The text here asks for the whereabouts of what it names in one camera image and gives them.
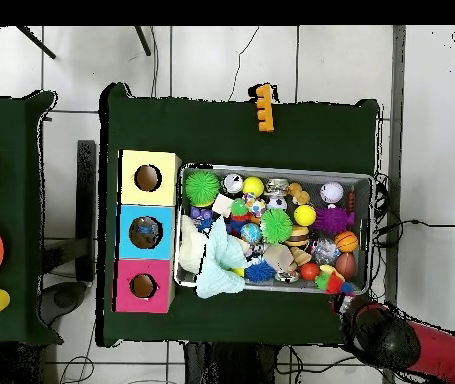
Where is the purple spiky toy with eyes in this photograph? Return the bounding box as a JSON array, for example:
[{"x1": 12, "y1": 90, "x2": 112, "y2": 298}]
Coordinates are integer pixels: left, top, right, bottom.
[{"x1": 314, "y1": 206, "x2": 356, "y2": 235}]

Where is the black floor cable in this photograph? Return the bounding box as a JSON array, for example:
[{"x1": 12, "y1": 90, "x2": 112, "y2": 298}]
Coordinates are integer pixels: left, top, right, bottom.
[{"x1": 374, "y1": 215, "x2": 455, "y2": 237}]

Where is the black tripod leg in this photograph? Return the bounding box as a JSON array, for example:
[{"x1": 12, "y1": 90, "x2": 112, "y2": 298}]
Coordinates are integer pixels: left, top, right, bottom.
[
  {"x1": 134, "y1": 26, "x2": 153, "y2": 57},
  {"x1": 14, "y1": 26, "x2": 57, "y2": 60}
]

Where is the dark green tablecloth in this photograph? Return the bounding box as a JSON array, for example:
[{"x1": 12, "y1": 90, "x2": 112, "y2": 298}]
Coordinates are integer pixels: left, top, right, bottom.
[
  {"x1": 98, "y1": 82, "x2": 382, "y2": 353},
  {"x1": 0, "y1": 90, "x2": 59, "y2": 347}
]

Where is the cream muslin cloth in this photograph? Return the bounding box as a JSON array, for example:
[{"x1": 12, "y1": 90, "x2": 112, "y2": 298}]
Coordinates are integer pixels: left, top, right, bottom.
[{"x1": 178, "y1": 214, "x2": 210, "y2": 275}]

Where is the grey floor strip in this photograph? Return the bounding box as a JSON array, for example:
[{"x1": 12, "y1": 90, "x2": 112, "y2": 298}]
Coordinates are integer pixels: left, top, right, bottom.
[{"x1": 390, "y1": 26, "x2": 408, "y2": 269}]

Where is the clear plastic packet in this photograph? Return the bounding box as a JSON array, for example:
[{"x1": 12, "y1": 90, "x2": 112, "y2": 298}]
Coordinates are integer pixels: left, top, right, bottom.
[{"x1": 136, "y1": 223, "x2": 163, "y2": 244}]

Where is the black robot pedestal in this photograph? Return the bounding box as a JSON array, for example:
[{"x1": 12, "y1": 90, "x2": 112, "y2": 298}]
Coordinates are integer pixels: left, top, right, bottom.
[{"x1": 182, "y1": 342, "x2": 280, "y2": 384}]

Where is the small orange basketball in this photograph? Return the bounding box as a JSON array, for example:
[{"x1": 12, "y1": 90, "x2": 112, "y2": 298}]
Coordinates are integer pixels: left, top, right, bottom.
[{"x1": 334, "y1": 230, "x2": 360, "y2": 253}]

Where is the green spiky ball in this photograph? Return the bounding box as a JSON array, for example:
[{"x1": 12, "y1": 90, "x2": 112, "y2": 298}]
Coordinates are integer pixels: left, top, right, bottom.
[
  {"x1": 184, "y1": 169, "x2": 223, "y2": 208},
  {"x1": 260, "y1": 207, "x2": 295, "y2": 245}
]

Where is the yellow smiley ball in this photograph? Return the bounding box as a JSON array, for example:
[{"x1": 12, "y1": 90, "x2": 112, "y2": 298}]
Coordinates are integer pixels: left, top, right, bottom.
[{"x1": 294, "y1": 204, "x2": 317, "y2": 228}]

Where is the white baseball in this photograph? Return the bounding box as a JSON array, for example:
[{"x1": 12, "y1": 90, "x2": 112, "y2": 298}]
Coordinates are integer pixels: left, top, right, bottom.
[{"x1": 320, "y1": 181, "x2": 345, "y2": 205}]

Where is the wooden box with three holes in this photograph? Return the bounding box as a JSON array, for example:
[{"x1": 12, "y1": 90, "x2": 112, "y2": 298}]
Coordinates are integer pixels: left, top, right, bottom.
[{"x1": 113, "y1": 148, "x2": 182, "y2": 315}]

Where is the mint green cloth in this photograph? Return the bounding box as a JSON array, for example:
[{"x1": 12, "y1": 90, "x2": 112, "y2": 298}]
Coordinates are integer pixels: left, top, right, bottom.
[{"x1": 194, "y1": 217, "x2": 251, "y2": 301}]

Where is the orange plastic comb toy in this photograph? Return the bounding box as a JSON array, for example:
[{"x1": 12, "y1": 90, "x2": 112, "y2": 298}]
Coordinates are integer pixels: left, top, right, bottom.
[{"x1": 248, "y1": 83, "x2": 276, "y2": 133}]

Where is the clear mesh bin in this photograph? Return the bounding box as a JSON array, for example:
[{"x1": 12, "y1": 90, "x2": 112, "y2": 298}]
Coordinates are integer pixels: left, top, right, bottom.
[{"x1": 174, "y1": 163, "x2": 376, "y2": 296}]

